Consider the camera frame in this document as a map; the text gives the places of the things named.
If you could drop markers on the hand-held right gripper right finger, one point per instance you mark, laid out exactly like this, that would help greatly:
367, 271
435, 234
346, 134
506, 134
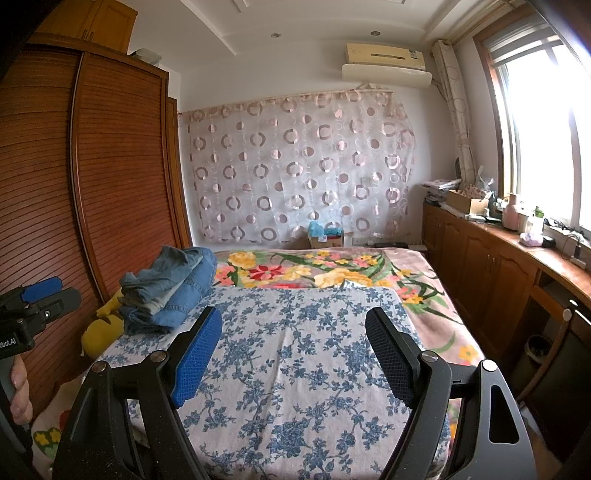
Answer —
392, 355

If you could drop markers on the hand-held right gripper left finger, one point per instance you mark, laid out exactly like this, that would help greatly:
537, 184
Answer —
196, 355

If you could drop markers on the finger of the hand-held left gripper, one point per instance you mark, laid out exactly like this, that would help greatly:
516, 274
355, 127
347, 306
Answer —
44, 287
64, 300

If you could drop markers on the blue-grey denim shorts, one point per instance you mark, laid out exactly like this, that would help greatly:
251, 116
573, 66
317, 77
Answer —
159, 267

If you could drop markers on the person's left hand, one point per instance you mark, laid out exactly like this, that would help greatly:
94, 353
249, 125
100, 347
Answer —
21, 392

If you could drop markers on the yellow plush toy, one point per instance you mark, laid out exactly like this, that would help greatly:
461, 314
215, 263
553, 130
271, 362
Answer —
101, 332

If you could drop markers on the blue folded jeans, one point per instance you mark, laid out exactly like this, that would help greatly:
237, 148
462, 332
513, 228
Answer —
194, 290

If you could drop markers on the bed with floral sheet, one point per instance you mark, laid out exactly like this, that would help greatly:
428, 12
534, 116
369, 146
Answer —
295, 369

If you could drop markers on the colourful flower blanket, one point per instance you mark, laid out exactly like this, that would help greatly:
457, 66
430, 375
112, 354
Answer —
323, 267

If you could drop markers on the wooden slatted wardrobe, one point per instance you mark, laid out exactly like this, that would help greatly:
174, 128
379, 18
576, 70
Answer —
92, 184

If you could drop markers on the wooden cabinet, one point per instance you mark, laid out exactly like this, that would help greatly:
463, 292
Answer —
475, 258

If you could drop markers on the cardboard box with blue bag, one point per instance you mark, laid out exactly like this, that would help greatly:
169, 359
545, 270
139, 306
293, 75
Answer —
325, 237

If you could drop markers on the dark waste bin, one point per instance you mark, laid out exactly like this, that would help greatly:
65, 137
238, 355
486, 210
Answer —
539, 353

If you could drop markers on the open cardboard box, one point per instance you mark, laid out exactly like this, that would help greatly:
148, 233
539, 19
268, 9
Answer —
466, 201

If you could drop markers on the stack of papers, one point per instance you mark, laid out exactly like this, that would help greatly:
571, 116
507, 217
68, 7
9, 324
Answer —
438, 189

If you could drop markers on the pink bottle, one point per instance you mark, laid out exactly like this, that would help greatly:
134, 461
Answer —
510, 214

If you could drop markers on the green capped bottle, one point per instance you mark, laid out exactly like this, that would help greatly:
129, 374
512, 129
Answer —
536, 221

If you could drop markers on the circle patterned curtain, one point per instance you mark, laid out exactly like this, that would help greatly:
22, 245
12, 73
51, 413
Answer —
300, 170

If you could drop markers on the gathered window curtain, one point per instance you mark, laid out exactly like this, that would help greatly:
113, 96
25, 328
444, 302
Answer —
457, 106

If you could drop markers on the window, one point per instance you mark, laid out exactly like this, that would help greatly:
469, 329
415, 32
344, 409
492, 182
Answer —
545, 129

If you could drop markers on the wall air conditioner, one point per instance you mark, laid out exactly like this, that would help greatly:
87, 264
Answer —
388, 64

